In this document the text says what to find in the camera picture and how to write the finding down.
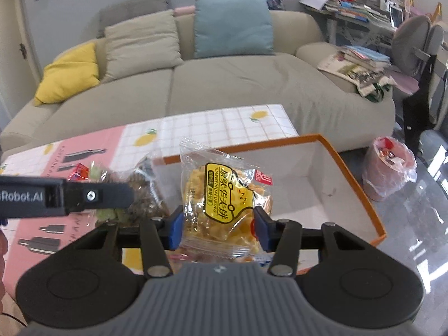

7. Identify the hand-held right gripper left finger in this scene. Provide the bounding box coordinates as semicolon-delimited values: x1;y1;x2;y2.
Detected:
75;206;183;279

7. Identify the light blue pillow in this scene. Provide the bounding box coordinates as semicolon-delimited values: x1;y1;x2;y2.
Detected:
193;0;275;59

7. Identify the yellow waffle cracker packet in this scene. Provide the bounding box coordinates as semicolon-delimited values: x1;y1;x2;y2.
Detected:
179;137;275;263

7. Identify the beige sofa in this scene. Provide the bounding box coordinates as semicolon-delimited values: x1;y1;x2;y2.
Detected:
0;5;396;155

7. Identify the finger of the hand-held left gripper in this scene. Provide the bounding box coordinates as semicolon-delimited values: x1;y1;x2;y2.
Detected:
65;181;136;214

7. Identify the grey desk chair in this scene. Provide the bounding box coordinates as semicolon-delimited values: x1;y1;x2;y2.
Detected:
390;16;448;95

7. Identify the grey striped pillow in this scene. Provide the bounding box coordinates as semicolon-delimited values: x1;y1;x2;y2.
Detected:
97;0;171;38

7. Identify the dark snack packet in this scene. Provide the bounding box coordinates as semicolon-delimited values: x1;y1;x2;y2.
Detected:
126;152;183;226

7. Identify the orange cardboard box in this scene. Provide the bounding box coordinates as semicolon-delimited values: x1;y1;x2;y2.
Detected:
152;133;387;270

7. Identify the white desk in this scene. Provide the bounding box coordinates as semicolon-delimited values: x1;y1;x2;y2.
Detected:
325;10;396;46

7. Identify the pink and white checked tablecloth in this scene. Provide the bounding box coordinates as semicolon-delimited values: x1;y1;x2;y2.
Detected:
0;103;300;277

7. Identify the black garment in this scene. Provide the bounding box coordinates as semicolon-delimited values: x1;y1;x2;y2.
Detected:
402;54;438;155

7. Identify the beige pillow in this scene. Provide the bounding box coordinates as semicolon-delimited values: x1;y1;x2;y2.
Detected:
100;10;184;84

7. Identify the stack of books and magazines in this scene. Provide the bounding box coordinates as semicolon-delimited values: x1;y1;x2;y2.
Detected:
318;51;394;103

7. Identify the pile of books and papers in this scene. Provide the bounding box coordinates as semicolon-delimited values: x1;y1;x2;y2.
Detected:
299;0;391;25

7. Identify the green and yellow snack packet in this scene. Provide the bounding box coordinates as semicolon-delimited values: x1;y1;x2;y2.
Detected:
88;160;113;183

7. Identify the yellow pillow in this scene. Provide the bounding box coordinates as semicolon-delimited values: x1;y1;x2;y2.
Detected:
33;41;100;106

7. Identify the red snack packet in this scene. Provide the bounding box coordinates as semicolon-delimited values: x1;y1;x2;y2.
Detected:
66;164;88;183

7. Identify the tablet screen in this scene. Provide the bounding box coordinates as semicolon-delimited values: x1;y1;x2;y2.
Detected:
389;3;403;29

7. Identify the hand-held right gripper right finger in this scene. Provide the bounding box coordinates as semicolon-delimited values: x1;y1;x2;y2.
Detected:
253;206;374;277

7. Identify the trash bin with pink bag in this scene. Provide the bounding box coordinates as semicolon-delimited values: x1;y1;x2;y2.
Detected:
362;136;417;202

